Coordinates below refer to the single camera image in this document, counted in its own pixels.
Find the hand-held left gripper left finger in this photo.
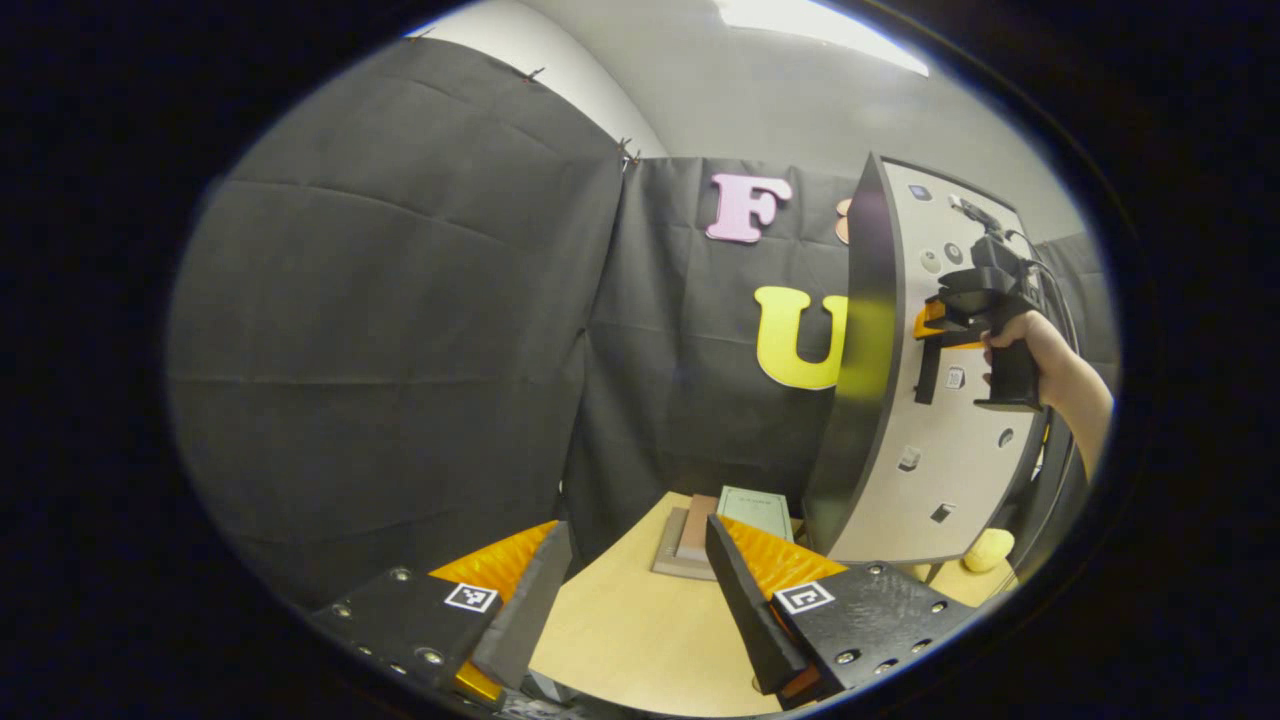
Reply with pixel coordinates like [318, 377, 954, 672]
[310, 520, 573, 706]

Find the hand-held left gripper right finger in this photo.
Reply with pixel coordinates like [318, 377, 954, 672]
[705, 515, 976, 711]

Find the dark grey cabinet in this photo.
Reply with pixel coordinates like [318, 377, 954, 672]
[803, 152, 1051, 586]

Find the pale grey cabinet door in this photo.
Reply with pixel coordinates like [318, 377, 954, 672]
[830, 160, 1051, 566]

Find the green notebook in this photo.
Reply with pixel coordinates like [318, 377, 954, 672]
[715, 486, 797, 546]

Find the yellow sponge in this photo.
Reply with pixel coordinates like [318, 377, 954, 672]
[962, 528, 1016, 574]

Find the ceiling light panel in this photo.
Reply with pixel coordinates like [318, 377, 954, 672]
[715, 0, 931, 77]

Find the black backdrop cloth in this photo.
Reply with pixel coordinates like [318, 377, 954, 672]
[168, 38, 1119, 606]

